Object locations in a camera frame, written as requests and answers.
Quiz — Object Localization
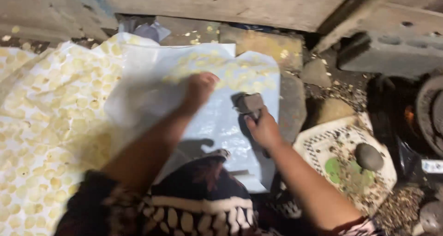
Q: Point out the person's right hand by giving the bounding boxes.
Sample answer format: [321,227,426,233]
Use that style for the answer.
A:
[244,106,285,151]

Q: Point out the person's left hand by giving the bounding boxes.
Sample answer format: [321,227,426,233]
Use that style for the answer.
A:
[180,72,221,114]

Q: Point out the grey stone-headed hammer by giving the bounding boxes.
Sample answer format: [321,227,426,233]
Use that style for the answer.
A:
[231,92,272,159]

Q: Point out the patch of crushed yellow chips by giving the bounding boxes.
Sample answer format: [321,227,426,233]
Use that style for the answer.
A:
[162,53,279,93]

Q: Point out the white plastic sheet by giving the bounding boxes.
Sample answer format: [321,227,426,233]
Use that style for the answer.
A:
[104,42,281,194]

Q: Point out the flat stone slab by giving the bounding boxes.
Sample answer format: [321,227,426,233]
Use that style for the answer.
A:
[218,24,308,145]

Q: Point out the wooden plank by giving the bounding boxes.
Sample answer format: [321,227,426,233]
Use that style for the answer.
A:
[97,0,348,33]

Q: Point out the crumpled white plastic bag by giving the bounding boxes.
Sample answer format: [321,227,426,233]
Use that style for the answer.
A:
[118,16,172,43]

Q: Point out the small grey rock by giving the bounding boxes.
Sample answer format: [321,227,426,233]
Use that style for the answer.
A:
[300,57,333,88]

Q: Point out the tan rock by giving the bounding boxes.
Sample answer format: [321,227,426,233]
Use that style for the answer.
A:
[313,98,357,126]

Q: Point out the person's dark batik clothing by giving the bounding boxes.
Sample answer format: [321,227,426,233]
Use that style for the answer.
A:
[54,149,385,236]

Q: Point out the white patterned woven tray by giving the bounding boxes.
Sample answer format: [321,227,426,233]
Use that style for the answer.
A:
[293,113,398,216]

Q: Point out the round grey stone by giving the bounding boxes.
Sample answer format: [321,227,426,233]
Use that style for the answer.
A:
[354,143,385,172]

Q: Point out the grey concrete block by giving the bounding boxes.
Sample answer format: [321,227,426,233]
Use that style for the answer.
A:
[337,2,443,78]

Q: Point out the black plastic bag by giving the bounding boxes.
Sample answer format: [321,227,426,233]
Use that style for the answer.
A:
[391,136,430,186]

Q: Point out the spread of flattened yellow chips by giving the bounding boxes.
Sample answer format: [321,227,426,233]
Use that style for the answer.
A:
[0,35,139,236]

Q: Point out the cream sheet under chips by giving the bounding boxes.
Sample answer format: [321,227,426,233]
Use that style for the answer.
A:
[0,33,160,236]

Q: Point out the black sooty stove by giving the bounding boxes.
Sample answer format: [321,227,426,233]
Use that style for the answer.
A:
[366,70,443,160]

